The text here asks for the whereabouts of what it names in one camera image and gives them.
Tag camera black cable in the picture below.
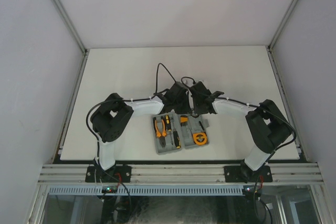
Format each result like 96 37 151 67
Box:
181 76 297 154
86 62 178 172

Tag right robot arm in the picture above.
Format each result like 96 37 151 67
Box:
188 81 297 182

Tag aluminium front rail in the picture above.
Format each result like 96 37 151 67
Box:
38 163 323 185

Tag grey plastic tool case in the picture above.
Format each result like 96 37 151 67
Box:
151 112 210 155

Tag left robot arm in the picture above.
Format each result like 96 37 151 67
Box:
85 81 190 182

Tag left camera black cable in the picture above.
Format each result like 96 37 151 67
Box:
86 62 178 172

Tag right camera black cable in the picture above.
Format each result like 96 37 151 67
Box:
181 76 297 154

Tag orange tape measure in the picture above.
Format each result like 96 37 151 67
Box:
193 132 208 145

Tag aluminium frame post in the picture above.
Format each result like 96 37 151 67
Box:
36 0 88 55
267 0 300 50

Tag right aluminium frame post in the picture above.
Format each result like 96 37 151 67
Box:
267 0 300 50

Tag hex key set orange holder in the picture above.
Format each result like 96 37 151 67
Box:
180 115 188 127

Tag orange handled pliers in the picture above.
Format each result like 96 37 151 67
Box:
153 118 167 148

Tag black yellow screwdriver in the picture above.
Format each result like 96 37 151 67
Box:
173 130 181 149
165 114 172 132

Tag slotted grey cable duct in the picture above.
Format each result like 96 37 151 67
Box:
49 185 245 196

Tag left aluminium frame post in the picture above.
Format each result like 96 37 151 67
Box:
36 0 88 55

